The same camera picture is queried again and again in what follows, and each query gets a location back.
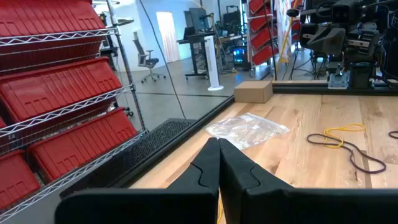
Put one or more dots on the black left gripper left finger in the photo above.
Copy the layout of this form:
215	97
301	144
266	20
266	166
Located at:
186	205

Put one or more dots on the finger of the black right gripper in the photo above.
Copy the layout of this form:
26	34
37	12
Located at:
329	40
306	28

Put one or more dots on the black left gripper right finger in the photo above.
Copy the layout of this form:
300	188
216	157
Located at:
280	208

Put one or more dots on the clear plastic zip bag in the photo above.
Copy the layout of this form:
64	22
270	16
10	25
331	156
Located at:
245	129

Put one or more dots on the yellow rubber band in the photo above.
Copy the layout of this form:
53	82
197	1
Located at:
342	127
219	214

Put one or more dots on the dark purple rubber band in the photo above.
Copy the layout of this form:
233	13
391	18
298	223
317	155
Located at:
393	134
351	151

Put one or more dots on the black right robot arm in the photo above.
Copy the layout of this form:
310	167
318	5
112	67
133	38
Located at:
390	49

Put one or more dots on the red plastic storage bin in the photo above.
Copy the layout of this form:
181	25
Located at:
15	180
81	146
62	84
262	39
46	15
264	54
261	21
255	5
2	123

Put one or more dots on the black computer tower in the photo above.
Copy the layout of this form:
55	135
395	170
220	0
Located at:
239	57

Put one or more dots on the brown cardboard box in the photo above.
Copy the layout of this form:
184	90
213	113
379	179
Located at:
253	91

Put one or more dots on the white tower fan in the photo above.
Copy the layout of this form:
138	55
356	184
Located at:
213	62

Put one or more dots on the black computer monitor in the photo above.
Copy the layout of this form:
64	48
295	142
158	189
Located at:
199	18

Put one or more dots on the black standing desk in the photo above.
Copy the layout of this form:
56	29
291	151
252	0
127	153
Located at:
196	59

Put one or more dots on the grey office chair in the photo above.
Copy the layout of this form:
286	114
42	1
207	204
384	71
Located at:
146	59

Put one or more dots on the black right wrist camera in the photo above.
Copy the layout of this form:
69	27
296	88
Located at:
345	11

